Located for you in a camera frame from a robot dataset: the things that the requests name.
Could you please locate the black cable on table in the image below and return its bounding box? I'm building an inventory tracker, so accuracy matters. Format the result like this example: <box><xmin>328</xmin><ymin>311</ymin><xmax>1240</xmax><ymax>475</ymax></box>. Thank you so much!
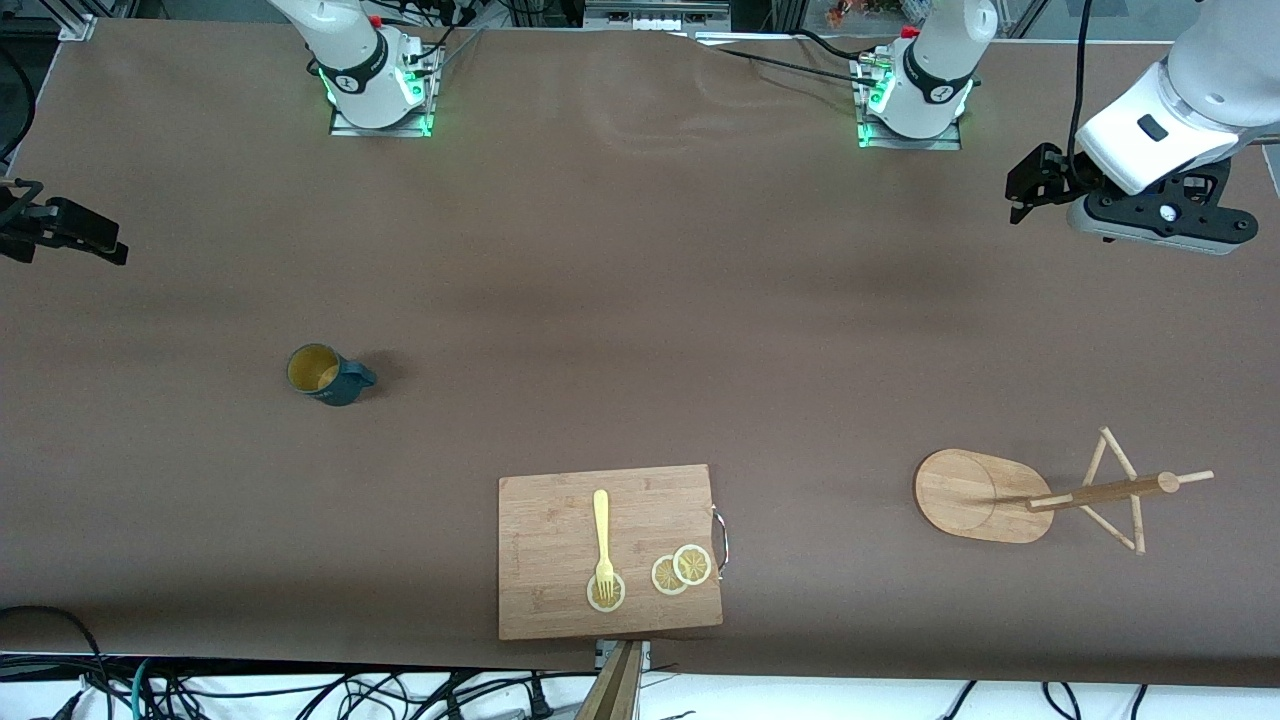
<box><xmin>700</xmin><ymin>28</ymin><xmax>883</xmax><ymax>89</ymax></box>

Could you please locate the wooden cutting board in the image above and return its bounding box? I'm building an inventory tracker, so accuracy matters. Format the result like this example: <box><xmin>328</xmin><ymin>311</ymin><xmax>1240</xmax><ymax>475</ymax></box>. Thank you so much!
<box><xmin>498</xmin><ymin>464</ymin><xmax>725</xmax><ymax>641</ymax></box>

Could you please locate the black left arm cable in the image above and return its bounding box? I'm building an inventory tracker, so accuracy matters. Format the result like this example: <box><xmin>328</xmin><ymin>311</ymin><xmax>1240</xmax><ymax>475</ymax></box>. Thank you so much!
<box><xmin>1066</xmin><ymin>0</ymin><xmax>1095</xmax><ymax>173</ymax></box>

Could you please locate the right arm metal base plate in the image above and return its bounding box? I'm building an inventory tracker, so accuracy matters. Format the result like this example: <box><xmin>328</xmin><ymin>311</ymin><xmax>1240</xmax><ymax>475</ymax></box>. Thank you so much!
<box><xmin>328</xmin><ymin>40</ymin><xmax>441</xmax><ymax>138</ymax></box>

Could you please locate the thick black floor cable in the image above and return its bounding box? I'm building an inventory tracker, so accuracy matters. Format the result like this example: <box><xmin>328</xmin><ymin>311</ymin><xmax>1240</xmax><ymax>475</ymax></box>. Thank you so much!
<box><xmin>0</xmin><ymin>605</ymin><xmax>109</xmax><ymax>693</ymax></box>

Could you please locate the brown table cover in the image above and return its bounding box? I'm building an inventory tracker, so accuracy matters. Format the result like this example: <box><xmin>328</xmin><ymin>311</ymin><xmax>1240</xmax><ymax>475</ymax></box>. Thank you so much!
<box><xmin>0</xmin><ymin>18</ymin><xmax>1280</xmax><ymax>691</ymax></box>

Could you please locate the wooden bar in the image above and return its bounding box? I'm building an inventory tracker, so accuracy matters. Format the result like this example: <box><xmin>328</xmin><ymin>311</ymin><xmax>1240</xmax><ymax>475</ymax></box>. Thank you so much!
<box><xmin>575</xmin><ymin>642</ymin><xmax>643</xmax><ymax>720</ymax></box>

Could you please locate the teal floor cable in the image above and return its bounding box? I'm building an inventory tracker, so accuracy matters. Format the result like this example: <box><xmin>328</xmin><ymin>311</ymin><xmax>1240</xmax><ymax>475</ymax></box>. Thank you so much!
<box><xmin>128</xmin><ymin>658</ymin><xmax>163</xmax><ymax>720</ymax></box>

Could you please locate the aluminium frame profile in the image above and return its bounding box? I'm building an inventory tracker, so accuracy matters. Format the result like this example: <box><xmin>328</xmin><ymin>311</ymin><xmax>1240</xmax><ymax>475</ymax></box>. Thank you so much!
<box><xmin>55</xmin><ymin>0</ymin><xmax>101</xmax><ymax>41</ymax></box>

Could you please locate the small metal bracket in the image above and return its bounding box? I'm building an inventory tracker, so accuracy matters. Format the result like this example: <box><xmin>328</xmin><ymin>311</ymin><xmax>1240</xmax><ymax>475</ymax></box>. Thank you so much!
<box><xmin>596</xmin><ymin>640</ymin><xmax>652</xmax><ymax>673</ymax></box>

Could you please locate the yellow plastic fork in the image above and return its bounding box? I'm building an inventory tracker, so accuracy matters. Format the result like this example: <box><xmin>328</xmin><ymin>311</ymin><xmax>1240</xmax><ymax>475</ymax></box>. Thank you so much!
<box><xmin>593</xmin><ymin>489</ymin><xmax>617</xmax><ymax>601</ymax></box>

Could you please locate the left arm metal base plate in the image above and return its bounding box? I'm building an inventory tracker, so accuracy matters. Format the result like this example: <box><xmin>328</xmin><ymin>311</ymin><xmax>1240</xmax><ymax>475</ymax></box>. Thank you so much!
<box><xmin>855</xmin><ymin>52</ymin><xmax>966</xmax><ymax>151</ymax></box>

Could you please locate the grey power strip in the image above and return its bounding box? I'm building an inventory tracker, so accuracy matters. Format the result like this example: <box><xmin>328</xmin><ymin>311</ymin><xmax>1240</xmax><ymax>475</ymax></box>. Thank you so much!
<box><xmin>585</xmin><ymin>0</ymin><xmax>731</xmax><ymax>31</ymax></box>

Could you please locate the wooden cup rack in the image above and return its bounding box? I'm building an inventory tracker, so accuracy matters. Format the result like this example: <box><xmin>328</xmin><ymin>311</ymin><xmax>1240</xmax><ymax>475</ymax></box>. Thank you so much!
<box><xmin>914</xmin><ymin>427</ymin><xmax>1215</xmax><ymax>556</ymax></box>

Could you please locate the dark teal cup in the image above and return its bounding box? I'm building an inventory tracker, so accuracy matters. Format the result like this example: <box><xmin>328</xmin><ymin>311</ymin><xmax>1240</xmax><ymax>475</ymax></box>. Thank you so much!
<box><xmin>288</xmin><ymin>343</ymin><xmax>378</xmax><ymax>406</ymax></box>

